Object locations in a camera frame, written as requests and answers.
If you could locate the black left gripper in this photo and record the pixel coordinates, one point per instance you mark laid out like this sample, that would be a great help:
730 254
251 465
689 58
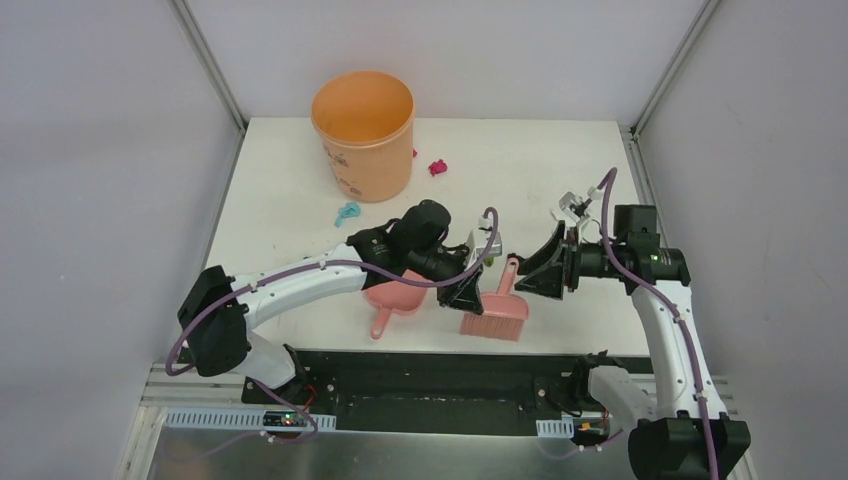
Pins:
465 277

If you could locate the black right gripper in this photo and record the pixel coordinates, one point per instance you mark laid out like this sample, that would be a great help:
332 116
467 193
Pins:
554 266

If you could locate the pink hand brush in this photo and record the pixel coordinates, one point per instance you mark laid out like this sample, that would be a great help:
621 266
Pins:
504 313

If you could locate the pink dustpan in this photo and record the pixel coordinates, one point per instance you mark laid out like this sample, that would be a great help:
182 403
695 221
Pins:
393 298

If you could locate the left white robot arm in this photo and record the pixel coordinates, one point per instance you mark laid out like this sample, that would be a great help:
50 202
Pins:
221 312

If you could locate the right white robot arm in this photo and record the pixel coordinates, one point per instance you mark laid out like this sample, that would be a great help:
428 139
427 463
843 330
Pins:
684 430

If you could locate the magenta paper scrap near bucket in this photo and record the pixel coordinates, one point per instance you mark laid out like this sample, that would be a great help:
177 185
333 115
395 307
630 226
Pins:
438 167

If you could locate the cyan paper scrap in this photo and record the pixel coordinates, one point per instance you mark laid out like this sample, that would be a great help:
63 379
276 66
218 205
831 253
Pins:
347 211

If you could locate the orange plastic bucket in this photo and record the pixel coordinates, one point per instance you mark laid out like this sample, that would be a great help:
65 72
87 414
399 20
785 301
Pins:
365 123

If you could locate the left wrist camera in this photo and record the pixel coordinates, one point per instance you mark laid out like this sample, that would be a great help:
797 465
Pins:
483 242

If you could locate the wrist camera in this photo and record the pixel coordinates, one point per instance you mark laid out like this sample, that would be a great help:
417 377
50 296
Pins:
483 242
572 209

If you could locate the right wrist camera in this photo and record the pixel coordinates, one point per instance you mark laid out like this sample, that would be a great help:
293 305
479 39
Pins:
572 209

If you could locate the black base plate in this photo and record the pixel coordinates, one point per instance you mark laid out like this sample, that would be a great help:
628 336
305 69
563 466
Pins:
440 393

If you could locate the right white cable duct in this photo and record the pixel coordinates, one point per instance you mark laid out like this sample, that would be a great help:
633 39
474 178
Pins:
555 428

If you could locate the white cable duct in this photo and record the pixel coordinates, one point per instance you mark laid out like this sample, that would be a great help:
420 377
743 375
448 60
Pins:
555 428
286 421

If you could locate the left white cable duct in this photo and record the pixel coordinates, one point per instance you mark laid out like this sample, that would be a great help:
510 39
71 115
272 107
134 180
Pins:
286 421

